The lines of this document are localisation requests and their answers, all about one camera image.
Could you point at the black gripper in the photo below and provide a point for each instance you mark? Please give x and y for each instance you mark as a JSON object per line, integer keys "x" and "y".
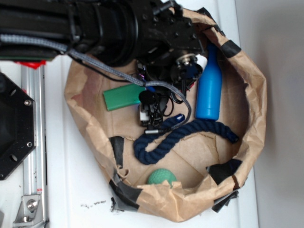
{"x": 154, "y": 100}

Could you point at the green rectangular block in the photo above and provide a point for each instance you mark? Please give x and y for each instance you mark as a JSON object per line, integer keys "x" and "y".
{"x": 123, "y": 96}

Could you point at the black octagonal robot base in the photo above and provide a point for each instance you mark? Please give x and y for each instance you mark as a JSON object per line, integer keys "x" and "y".
{"x": 17, "y": 137}

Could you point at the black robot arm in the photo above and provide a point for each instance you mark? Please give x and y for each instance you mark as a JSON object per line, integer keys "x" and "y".
{"x": 144, "y": 42}

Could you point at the blue plastic bottle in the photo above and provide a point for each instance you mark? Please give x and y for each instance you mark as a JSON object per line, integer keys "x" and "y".
{"x": 209, "y": 88}

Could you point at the green dimpled ball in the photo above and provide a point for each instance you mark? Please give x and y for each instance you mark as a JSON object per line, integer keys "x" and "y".
{"x": 160, "y": 175}

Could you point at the brown paper bag basket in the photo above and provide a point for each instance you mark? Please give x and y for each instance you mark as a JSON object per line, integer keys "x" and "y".
{"x": 209, "y": 169}

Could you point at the white tray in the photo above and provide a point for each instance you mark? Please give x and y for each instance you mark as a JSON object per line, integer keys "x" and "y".
{"x": 79, "y": 195}

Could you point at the aluminium extrusion rail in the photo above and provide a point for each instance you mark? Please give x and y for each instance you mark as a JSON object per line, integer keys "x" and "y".
{"x": 35, "y": 164}

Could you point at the metal corner bracket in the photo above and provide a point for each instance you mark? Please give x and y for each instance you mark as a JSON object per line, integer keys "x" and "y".
{"x": 30, "y": 213}

